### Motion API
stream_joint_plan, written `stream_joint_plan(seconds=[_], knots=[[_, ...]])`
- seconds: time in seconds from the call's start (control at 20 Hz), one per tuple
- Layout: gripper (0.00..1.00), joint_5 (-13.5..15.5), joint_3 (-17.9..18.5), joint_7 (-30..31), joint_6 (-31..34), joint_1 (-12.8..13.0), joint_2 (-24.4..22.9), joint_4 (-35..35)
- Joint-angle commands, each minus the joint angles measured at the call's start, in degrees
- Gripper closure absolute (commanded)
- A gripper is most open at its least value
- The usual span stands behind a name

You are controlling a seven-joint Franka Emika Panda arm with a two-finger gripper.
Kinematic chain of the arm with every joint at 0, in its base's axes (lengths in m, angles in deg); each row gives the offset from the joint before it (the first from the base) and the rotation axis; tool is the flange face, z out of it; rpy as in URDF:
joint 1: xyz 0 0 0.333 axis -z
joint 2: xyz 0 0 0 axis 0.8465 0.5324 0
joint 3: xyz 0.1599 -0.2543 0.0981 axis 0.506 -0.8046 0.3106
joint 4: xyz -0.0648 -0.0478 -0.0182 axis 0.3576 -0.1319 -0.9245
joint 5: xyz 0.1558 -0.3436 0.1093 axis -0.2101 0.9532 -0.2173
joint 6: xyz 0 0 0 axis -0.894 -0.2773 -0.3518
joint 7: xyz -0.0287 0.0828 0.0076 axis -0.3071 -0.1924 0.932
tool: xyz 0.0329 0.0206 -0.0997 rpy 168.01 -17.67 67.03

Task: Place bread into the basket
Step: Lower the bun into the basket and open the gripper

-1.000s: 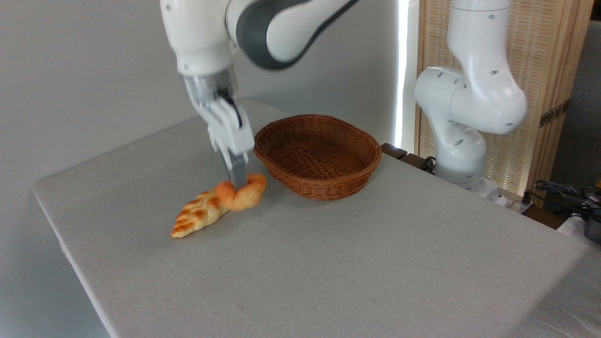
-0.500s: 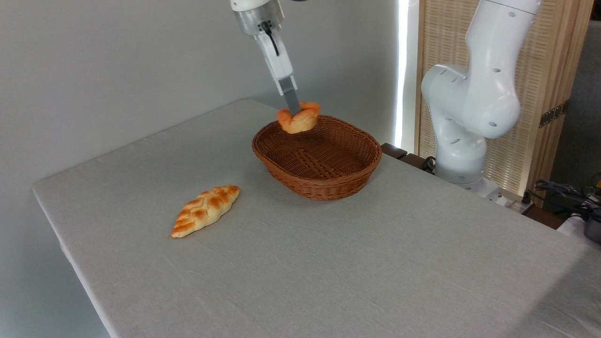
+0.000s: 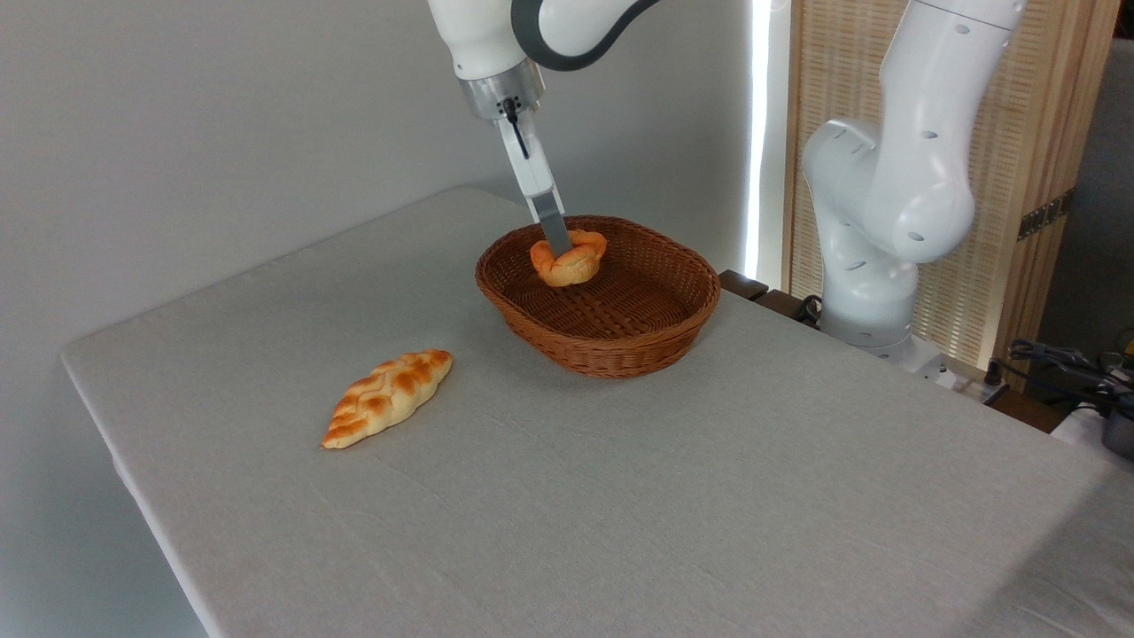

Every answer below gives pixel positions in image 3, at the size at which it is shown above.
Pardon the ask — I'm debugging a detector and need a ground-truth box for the brown wicker basket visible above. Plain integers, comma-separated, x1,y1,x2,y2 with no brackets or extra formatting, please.
475,215,722,380

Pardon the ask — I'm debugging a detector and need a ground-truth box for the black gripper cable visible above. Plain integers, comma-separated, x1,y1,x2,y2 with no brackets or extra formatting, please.
501,98,532,161

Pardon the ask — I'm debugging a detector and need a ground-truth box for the grey tablecloth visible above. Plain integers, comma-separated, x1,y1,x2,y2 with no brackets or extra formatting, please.
60,186,1134,638

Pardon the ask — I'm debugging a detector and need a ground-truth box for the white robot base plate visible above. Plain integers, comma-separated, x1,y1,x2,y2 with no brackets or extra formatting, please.
873,335,962,391

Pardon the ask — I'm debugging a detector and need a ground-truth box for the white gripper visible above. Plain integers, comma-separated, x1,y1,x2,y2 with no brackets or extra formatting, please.
495,113,573,259

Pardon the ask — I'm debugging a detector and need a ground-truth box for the wooden bamboo folding screen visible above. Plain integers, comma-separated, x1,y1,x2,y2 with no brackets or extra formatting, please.
783,0,1122,377

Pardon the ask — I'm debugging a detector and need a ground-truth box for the grey metal pot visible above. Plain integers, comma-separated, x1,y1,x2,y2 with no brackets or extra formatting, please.
1101,406,1134,460

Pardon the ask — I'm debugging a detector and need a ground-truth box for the black cable bundle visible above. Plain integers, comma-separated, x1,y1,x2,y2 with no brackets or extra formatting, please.
1006,338,1134,417

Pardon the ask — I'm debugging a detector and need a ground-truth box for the long braided bread loaf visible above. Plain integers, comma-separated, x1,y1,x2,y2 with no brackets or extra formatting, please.
321,349,454,450

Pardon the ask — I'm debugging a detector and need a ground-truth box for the metal screen hinge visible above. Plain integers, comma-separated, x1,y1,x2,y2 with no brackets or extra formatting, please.
1017,190,1075,242

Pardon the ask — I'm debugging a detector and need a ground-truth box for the round orange bread roll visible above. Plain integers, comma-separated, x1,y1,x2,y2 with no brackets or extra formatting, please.
529,230,610,288

